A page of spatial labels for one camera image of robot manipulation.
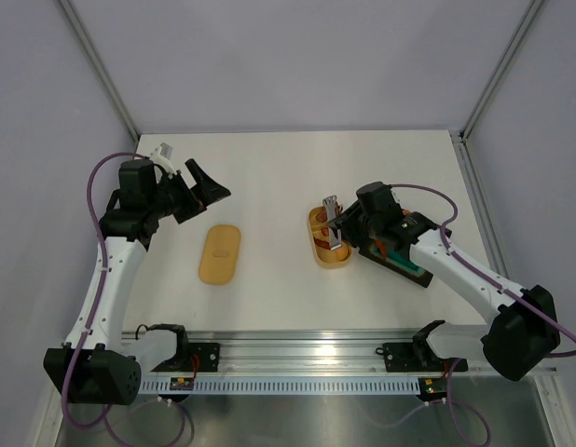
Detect white slotted cable duct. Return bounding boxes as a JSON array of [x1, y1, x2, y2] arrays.
[[139, 376, 420, 396]]

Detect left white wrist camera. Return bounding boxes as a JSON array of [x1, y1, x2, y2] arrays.
[[149, 142, 176, 173]]

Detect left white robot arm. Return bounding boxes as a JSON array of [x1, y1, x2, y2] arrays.
[[44, 156, 231, 406]]

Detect pink meat slice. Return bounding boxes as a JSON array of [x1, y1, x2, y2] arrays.
[[315, 210, 328, 224]]

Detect tan lunch box lid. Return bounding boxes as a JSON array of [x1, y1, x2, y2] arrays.
[[199, 224, 241, 286]]

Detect tan lunch box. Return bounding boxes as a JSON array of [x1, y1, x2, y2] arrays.
[[308, 206, 352, 269]]

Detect right aluminium frame post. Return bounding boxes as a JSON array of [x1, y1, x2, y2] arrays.
[[459, 0, 548, 144]]

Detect aluminium frame post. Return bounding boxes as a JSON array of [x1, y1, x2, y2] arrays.
[[54, 0, 141, 147], [459, 0, 548, 144]]

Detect black teal square plate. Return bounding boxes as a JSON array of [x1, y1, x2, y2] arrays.
[[359, 212, 437, 288]]

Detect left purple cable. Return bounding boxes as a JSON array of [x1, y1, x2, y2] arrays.
[[62, 152, 196, 446]]

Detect black base bracket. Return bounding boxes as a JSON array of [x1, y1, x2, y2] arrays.
[[153, 343, 221, 373], [375, 341, 455, 373]]

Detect pale orange food piece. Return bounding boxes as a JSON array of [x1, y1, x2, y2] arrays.
[[334, 246, 350, 262]]

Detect left black base bracket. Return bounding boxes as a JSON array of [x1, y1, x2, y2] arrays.
[[153, 343, 221, 373]]

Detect metal tongs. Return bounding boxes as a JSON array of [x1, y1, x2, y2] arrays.
[[322, 196, 342, 251]]

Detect left aluminium frame post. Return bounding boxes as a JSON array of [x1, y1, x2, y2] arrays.
[[54, 0, 141, 147]]

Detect right black base bracket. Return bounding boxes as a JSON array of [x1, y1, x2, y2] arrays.
[[375, 341, 455, 373]]

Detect aluminium mounting rail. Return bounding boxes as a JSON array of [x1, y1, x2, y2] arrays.
[[119, 329, 557, 379]]

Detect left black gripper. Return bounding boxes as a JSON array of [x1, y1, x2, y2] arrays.
[[147, 159, 229, 224]]

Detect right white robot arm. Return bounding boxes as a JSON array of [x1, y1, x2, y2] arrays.
[[327, 182, 560, 381]]

